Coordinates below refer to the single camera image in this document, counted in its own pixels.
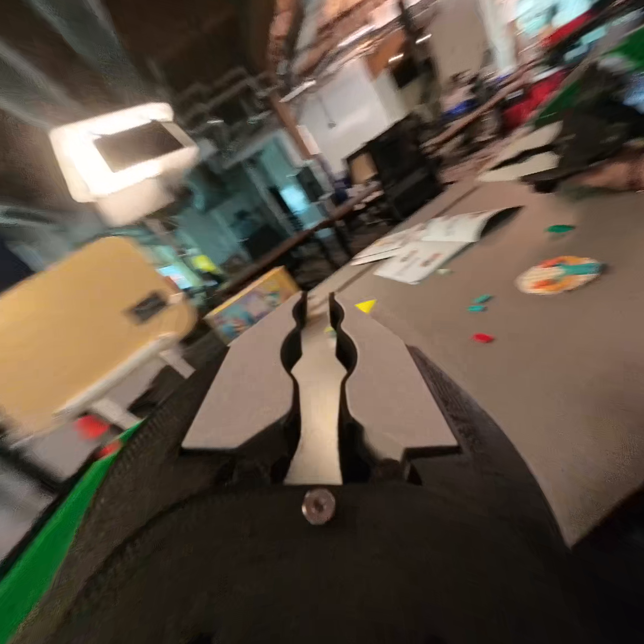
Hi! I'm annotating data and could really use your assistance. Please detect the long wooden table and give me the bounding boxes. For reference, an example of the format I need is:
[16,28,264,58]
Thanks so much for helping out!
[221,181,385,287]

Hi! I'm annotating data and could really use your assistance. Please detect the green board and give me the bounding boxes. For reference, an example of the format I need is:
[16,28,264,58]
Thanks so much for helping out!
[0,419,147,632]

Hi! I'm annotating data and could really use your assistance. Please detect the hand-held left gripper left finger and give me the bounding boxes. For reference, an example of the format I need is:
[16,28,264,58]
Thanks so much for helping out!
[181,291,308,485]

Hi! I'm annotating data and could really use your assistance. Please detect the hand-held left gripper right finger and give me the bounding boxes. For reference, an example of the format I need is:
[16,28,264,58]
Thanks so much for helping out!
[329,294,459,485]

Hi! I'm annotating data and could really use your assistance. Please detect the black cabinet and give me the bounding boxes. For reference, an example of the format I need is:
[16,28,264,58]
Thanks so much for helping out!
[346,115,444,218]

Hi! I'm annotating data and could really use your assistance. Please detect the round white lego plate build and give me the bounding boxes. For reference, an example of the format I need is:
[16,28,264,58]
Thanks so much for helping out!
[514,255,605,296]

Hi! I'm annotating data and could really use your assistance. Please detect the small instruction leaflet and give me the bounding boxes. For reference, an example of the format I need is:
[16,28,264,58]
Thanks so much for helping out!
[351,225,428,266]

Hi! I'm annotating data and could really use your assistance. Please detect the bright light panel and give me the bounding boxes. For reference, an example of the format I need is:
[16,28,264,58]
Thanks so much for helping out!
[49,103,200,203]

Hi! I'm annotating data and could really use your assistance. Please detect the wooden chair with white frame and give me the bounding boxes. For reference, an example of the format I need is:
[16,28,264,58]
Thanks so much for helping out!
[0,235,198,438]

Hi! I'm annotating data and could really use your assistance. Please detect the colourful lego box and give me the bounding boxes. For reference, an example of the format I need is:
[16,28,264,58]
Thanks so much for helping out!
[203,266,303,346]

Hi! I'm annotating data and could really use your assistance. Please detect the open instruction booklet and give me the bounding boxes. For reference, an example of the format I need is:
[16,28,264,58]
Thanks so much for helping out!
[373,206,524,285]

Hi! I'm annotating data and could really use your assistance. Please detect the red card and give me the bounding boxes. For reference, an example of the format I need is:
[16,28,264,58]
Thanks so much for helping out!
[74,415,110,439]

